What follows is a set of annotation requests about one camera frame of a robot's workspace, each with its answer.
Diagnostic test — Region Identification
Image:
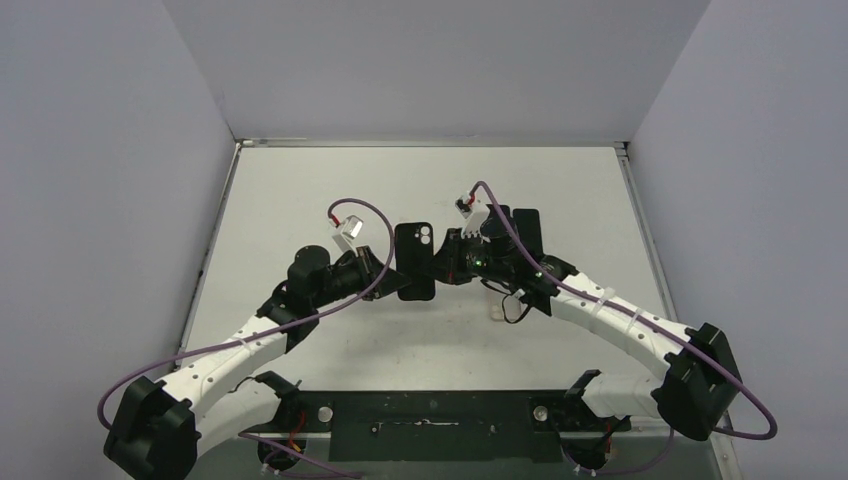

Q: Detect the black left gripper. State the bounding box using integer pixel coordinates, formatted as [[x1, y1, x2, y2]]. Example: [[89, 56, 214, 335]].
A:
[[312, 245, 411, 309]]

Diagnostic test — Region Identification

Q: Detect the cream phone case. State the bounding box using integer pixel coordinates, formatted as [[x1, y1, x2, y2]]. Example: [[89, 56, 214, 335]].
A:
[[487, 291, 521, 321]]

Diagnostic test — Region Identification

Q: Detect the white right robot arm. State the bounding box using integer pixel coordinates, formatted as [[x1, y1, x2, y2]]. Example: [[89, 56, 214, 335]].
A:
[[422, 210, 741, 441]]

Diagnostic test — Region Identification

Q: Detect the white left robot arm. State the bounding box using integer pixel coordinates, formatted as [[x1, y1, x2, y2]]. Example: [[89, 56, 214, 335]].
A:
[[103, 246, 411, 479]]

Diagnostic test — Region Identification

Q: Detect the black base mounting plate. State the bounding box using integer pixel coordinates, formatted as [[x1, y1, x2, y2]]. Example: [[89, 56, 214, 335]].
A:
[[251, 379, 631, 467]]

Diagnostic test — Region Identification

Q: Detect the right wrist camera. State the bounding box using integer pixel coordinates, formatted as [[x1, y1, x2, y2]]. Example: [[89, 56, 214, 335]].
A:
[[455, 193, 490, 239]]

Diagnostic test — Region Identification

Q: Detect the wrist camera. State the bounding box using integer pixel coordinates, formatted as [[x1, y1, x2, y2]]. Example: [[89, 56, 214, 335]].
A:
[[332, 215, 364, 253], [455, 193, 490, 239]]

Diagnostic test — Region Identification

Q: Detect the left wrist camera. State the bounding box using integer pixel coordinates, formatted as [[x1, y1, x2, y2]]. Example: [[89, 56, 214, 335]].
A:
[[332, 215, 364, 253]]

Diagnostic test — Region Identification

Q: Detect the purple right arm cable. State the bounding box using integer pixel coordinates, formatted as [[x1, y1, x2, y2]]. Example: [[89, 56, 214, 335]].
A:
[[471, 180, 778, 442]]

